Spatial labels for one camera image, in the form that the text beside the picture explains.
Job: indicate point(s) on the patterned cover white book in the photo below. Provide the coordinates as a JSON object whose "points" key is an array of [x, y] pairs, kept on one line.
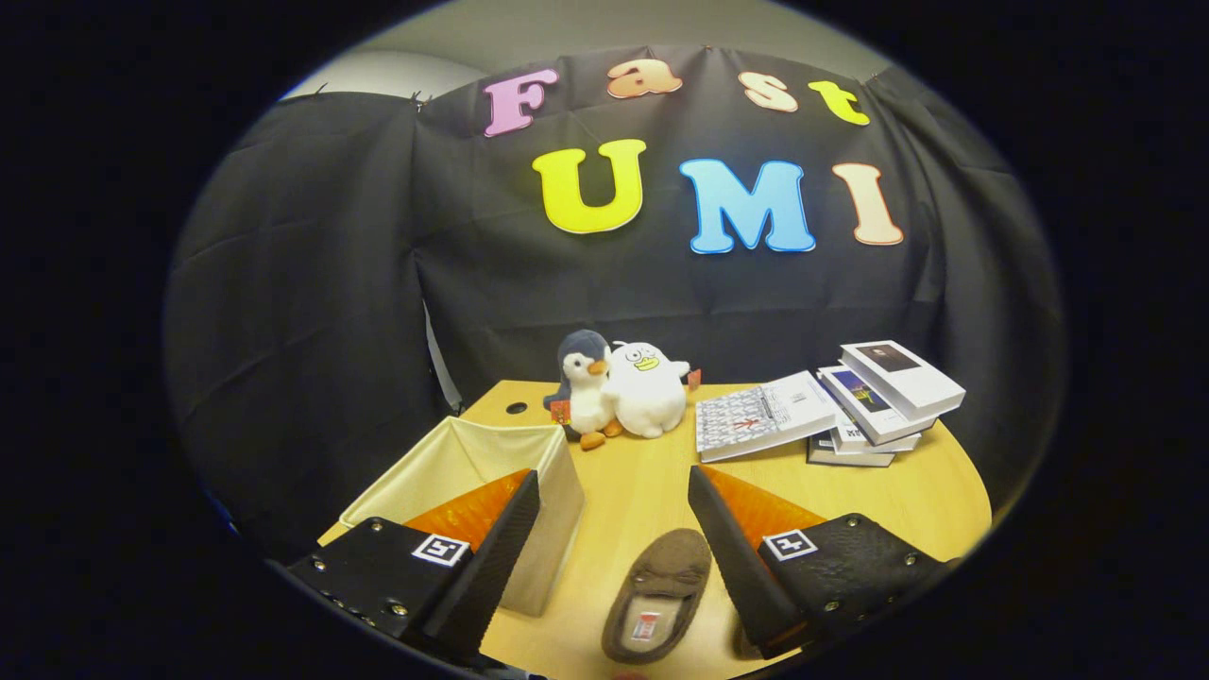
{"points": [[756, 416]]}

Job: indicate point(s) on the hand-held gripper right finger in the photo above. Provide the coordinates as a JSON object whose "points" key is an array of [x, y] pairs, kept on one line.
{"points": [[732, 567]]}

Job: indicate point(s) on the grey penguin plush toy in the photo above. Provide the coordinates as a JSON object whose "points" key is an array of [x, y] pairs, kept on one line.
{"points": [[586, 387]]}

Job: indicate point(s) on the grey book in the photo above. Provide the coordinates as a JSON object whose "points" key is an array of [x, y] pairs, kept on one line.
{"points": [[845, 459]]}

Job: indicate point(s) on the beige fabric storage box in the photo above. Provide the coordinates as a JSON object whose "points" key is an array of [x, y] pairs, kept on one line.
{"points": [[463, 453]]}

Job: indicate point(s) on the white book dark cover picture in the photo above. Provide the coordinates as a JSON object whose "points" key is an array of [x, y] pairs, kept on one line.
{"points": [[902, 378]]}

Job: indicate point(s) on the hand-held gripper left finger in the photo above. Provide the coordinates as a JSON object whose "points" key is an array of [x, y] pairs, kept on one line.
{"points": [[491, 567]]}

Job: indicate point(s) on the brown fuzzy shoe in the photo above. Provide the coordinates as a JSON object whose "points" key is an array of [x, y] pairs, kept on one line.
{"points": [[656, 595]]}

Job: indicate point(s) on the white duck plush toy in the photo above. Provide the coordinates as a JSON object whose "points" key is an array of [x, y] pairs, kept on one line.
{"points": [[647, 392]]}

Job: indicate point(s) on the plain white book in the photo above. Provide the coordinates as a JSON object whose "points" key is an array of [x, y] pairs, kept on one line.
{"points": [[855, 440]]}

